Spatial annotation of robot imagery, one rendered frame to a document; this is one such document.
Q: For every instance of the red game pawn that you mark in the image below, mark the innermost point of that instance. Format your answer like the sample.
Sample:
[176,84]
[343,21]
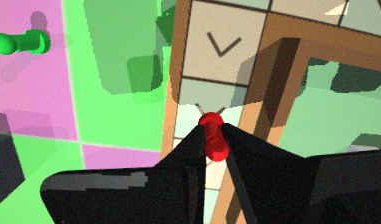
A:
[216,147]

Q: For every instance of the green game pawn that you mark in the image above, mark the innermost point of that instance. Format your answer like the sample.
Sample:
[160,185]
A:
[35,41]

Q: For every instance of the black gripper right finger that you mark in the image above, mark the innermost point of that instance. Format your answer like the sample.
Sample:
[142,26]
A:
[275,186]

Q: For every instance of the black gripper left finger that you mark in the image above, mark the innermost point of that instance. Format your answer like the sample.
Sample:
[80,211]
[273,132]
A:
[170,192]

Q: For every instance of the white die with black pips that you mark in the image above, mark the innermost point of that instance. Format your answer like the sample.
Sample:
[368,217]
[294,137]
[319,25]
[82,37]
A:
[353,148]

